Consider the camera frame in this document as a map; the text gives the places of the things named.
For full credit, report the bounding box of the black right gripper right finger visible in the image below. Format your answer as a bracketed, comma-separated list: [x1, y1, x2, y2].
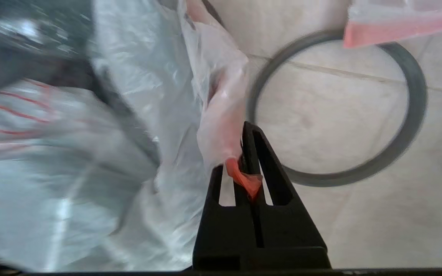
[242, 122, 332, 269]

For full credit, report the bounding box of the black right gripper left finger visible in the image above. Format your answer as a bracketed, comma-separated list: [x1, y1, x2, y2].
[193, 155, 261, 269]

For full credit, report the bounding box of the translucent red-print trash bag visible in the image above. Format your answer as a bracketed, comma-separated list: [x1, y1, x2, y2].
[0, 0, 264, 273]

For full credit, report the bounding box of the black round trash bin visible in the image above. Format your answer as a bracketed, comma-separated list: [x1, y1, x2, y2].
[87, 65, 162, 169]

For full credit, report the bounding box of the black retaining ring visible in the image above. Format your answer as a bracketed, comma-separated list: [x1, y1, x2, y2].
[246, 30, 428, 187]

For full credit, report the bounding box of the white bag with red drawstring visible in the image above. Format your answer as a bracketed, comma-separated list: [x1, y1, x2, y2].
[343, 0, 442, 49]

